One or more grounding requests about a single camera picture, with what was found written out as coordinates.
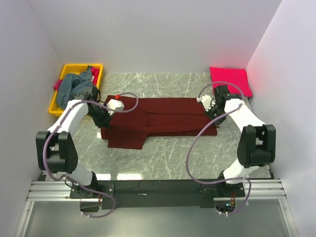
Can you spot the yellow plastic bin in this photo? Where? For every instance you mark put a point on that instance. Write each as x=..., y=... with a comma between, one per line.
x=75, y=68

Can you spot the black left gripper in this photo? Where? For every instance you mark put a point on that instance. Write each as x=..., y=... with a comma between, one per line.
x=105, y=122

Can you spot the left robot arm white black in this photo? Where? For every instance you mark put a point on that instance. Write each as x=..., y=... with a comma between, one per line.
x=57, y=154

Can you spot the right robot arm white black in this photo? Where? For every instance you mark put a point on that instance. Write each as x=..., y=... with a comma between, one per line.
x=257, y=143

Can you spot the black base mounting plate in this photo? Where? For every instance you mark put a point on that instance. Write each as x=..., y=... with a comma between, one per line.
x=155, y=193

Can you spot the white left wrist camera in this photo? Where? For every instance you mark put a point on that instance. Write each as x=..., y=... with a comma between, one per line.
x=115, y=105

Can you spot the pink cloth in bin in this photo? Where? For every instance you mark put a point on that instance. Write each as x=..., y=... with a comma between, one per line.
x=95, y=74

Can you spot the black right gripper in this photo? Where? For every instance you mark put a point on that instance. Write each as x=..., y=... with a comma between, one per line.
x=209, y=113

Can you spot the folded pink t-shirt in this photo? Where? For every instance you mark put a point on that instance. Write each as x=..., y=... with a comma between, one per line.
x=237, y=77

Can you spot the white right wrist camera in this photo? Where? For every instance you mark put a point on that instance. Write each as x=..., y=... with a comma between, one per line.
x=206, y=101

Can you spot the dark red t-shirt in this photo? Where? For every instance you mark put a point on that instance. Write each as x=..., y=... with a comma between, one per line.
x=153, y=117

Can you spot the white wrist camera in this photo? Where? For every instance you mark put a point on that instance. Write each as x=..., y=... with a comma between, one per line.
x=206, y=101
x=115, y=105

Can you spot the grey-blue crumpled t-shirt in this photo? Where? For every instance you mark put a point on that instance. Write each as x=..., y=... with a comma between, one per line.
x=71, y=85

